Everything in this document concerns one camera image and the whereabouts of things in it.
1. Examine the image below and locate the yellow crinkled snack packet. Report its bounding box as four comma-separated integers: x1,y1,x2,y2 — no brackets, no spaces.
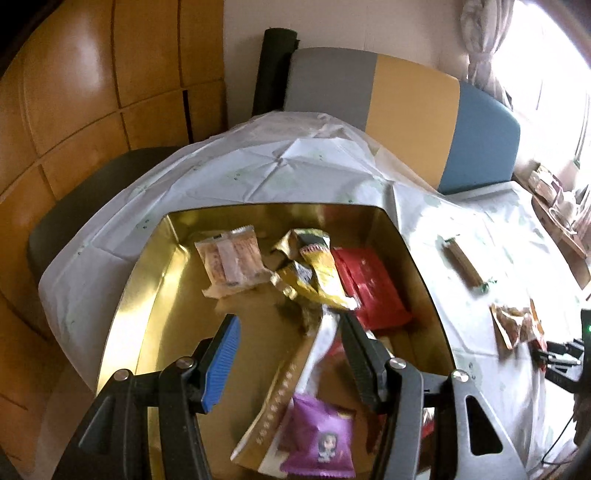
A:
270,228,359,311

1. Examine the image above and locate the brown snack bar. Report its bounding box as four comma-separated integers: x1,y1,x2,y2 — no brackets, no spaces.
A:
440,234,494,292

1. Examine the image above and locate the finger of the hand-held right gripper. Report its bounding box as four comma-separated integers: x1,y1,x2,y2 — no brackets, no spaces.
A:
546,340,585,357
534,353,581,373

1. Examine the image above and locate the grey yellow blue chair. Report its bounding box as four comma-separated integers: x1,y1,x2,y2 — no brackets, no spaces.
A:
283,46,522,195

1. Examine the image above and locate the gold tin box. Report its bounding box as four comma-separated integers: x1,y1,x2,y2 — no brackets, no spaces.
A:
94,205,459,480

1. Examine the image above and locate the white and gold long packet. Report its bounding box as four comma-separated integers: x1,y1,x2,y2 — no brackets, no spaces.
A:
230,308,341,472

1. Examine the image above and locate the wooden side table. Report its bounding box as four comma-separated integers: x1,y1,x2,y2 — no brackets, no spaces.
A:
530,161,591,260

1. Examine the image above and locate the red snack packet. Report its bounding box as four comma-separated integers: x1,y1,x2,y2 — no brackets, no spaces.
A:
331,246,414,331

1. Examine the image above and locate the white teapot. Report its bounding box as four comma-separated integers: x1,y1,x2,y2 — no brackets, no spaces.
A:
549,188,583,225

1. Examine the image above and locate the brown clear snack packet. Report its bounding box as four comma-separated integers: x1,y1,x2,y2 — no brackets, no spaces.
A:
491,302,533,352

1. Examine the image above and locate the orange biscuit packet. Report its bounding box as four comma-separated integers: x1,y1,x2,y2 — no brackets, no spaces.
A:
194,224,273,301

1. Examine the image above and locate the grain bar with red ends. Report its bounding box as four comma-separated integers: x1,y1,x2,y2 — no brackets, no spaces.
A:
520,298,550,370

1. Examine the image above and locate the purple snack packet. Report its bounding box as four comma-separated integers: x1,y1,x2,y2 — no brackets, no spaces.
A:
279,394,357,479

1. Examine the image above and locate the dark green chair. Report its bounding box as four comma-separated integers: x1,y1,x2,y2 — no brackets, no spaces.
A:
27,147,186,278

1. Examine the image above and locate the patterned tissue box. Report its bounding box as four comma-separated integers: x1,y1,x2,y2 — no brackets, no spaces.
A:
531,165,562,195

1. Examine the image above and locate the thin black cable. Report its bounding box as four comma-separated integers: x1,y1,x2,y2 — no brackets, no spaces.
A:
542,414,579,465

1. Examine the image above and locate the white green-printed tablecloth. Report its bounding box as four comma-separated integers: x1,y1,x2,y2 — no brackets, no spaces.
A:
39,111,591,468

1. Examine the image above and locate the floral curtain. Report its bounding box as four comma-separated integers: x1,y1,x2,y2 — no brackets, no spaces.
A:
461,0,514,95

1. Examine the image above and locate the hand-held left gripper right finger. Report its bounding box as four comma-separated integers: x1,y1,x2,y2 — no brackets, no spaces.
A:
338,313,527,480

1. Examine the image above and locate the dark rolled mat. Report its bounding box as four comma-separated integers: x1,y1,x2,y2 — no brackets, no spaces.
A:
251,27,300,117

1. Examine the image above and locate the window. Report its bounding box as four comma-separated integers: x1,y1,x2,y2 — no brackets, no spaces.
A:
501,0,591,167

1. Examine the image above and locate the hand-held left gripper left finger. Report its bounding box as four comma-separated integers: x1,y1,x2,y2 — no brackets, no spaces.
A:
69,313,242,480

